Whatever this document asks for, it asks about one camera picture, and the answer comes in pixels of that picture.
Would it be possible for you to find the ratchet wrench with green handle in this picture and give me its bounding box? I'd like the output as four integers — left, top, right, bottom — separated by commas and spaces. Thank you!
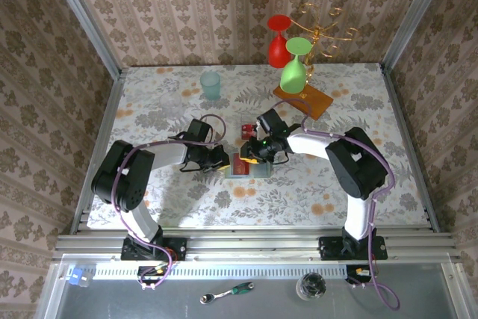
199, 281, 255, 306

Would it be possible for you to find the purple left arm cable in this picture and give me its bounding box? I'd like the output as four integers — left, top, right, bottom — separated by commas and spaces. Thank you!
111, 113, 228, 291

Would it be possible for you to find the white slotted cable duct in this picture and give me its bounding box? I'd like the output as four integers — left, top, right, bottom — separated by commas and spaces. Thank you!
92, 263, 348, 281

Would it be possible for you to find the grey metal sheet shelf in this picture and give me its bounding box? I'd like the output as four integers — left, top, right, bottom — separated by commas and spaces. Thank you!
35, 255, 478, 319

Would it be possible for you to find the black power connector block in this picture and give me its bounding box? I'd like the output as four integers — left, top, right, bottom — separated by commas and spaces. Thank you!
345, 264, 376, 285
137, 264, 170, 285

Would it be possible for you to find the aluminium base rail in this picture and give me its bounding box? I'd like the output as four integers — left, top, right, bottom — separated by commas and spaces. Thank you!
52, 227, 462, 262

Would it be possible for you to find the teal plastic cup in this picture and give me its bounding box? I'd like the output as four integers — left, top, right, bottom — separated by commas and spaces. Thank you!
199, 71, 222, 102

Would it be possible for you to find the green wine glass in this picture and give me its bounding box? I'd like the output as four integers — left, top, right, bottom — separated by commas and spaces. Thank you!
279, 37, 313, 94

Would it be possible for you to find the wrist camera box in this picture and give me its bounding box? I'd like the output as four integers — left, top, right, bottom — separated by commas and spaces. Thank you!
256, 108, 289, 135
185, 118, 215, 145

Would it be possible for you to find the gold wire glass rack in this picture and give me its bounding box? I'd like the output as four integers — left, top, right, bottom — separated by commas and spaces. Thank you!
289, 1, 359, 90

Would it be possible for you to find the clear jar with black contents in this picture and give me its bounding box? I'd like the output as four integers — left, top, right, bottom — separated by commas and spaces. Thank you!
295, 272, 327, 302

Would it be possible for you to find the wooden rack base board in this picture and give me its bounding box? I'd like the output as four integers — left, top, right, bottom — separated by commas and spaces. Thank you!
273, 83, 334, 122

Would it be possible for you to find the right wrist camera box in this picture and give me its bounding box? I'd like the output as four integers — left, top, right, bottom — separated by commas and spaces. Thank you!
256, 108, 289, 135

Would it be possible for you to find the clear glass tumbler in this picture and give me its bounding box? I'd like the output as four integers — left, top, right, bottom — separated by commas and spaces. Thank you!
158, 91, 184, 114

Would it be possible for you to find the aluminium frame post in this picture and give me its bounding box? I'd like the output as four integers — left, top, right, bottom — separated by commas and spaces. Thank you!
43, 0, 126, 80
380, 0, 455, 73

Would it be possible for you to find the aluminium table side rail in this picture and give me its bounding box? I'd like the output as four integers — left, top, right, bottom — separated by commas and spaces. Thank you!
69, 70, 126, 236
379, 64, 441, 233

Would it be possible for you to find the green card holder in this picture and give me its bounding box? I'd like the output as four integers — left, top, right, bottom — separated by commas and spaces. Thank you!
225, 151, 272, 180

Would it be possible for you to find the red wine glass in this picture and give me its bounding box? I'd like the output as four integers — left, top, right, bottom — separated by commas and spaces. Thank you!
267, 14, 293, 69

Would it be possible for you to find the blue and clear plastic connector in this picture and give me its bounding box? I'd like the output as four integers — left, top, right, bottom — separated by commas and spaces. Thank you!
66, 267, 93, 288

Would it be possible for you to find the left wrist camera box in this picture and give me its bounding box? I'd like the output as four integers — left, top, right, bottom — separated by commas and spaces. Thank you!
185, 118, 215, 145

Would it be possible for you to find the floral tablecloth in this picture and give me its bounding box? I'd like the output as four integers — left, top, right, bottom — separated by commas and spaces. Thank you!
86, 63, 430, 229

